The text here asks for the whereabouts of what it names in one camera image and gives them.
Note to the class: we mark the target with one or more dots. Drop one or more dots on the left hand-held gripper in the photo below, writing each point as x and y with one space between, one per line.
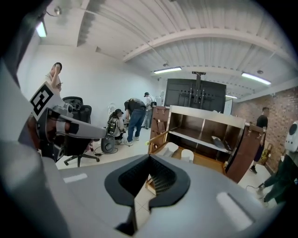
42 100

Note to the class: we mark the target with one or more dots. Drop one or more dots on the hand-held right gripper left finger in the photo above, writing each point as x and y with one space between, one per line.
93 186

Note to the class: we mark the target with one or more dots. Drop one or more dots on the ceiling strip light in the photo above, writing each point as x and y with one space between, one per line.
256 78
41 29
167 70
231 96

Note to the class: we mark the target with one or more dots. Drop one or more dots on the large black television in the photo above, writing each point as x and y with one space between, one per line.
181 93

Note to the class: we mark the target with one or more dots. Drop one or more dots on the white round-window backpack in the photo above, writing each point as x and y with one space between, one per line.
292 137

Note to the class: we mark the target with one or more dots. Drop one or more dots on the brown housekeeping cart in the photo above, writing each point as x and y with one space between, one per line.
242 148

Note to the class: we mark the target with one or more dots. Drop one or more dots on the black television stand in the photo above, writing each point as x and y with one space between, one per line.
198 83

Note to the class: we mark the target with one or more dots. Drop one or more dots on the white slipper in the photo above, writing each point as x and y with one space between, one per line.
170 148
187 155

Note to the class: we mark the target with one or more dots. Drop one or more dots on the cardboard box yellow tape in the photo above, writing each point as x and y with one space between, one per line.
265 154

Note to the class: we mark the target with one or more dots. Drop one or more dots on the black office chair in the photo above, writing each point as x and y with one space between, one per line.
81 144

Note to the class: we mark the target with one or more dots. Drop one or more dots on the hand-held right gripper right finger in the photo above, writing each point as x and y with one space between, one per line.
209 209

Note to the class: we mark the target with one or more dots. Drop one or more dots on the white upright panel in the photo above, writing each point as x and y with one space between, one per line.
228 107

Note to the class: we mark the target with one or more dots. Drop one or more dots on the round dark grey device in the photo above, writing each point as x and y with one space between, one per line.
107 144

